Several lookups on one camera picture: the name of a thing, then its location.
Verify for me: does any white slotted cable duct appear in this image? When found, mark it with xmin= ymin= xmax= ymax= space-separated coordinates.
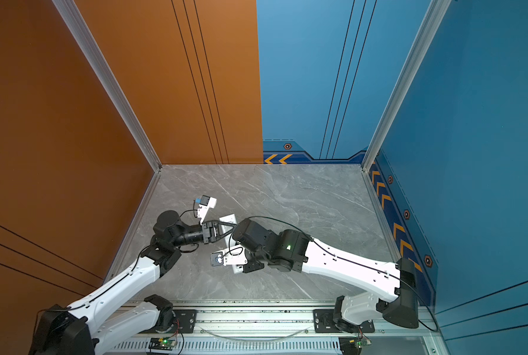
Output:
xmin=107 ymin=337 xmax=342 ymax=354

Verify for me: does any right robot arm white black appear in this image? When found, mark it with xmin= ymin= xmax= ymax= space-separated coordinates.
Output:
xmin=229 ymin=216 xmax=426 ymax=333

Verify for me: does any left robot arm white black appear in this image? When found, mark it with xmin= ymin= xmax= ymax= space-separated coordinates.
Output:
xmin=29 ymin=210 xmax=237 ymax=354

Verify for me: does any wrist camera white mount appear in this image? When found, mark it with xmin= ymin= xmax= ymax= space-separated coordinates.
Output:
xmin=194 ymin=195 xmax=217 ymax=224
xmin=210 ymin=248 xmax=248 ymax=267

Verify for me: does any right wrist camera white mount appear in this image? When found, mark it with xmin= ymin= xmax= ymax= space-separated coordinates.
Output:
xmin=210 ymin=248 xmax=248 ymax=267

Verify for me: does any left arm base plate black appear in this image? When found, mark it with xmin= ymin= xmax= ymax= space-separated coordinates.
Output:
xmin=141 ymin=309 xmax=197 ymax=335

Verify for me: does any right circuit board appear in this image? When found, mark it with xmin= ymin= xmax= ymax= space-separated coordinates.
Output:
xmin=339 ymin=337 xmax=372 ymax=355

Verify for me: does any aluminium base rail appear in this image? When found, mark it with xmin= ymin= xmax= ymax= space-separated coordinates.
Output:
xmin=68 ymin=303 xmax=442 ymax=340

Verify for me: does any left circuit board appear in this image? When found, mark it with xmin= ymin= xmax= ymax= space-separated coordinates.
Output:
xmin=147 ymin=337 xmax=179 ymax=352

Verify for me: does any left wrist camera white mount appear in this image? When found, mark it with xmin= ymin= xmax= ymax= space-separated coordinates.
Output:
xmin=194 ymin=195 xmax=217 ymax=224

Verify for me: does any white remote control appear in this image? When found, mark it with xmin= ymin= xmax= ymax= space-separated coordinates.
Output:
xmin=219 ymin=214 xmax=246 ymax=274

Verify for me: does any left aluminium corner post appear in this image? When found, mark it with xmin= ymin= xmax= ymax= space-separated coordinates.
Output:
xmin=51 ymin=0 xmax=163 ymax=172

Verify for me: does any circuit board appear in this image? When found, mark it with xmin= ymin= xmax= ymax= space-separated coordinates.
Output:
xmin=147 ymin=337 xmax=179 ymax=352
xmin=339 ymin=337 xmax=372 ymax=355

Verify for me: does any right aluminium corner post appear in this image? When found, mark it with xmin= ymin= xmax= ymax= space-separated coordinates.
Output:
xmin=361 ymin=0 xmax=451 ymax=173

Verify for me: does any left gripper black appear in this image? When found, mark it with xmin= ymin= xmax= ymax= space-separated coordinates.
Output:
xmin=171 ymin=221 xmax=237 ymax=251

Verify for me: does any aluminium corner post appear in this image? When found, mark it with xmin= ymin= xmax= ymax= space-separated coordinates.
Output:
xmin=51 ymin=0 xmax=163 ymax=172
xmin=361 ymin=0 xmax=451 ymax=173

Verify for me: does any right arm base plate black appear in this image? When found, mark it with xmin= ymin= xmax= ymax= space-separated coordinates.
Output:
xmin=313 ymin=309 xmax=376 ymax=334

